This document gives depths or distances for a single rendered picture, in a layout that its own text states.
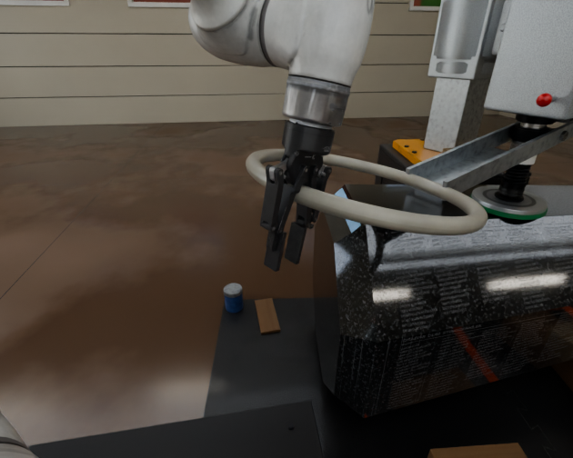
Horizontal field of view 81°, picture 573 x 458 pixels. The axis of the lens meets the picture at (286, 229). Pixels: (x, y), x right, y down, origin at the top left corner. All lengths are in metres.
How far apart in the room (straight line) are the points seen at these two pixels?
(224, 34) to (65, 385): 1.62
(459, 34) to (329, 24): 1.49
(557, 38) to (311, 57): 0.78
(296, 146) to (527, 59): 0.80
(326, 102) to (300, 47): 0.07
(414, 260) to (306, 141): 0.65
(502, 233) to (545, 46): 0.50
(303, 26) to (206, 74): 6.53
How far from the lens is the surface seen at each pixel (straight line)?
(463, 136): 2.05
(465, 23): 1.93
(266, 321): 1.82
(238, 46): 0.55
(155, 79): 7.13
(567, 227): 1.36
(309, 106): 0.47
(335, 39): 0.47
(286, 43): 0.50
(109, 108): 7.43
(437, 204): 1.23
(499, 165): 1.04
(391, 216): 0.51
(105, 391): 1.76
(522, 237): 1.25
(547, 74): 1.14
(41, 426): 1.77
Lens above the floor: 1.29
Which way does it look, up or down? 28 degrees down
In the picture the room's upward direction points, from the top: straight up
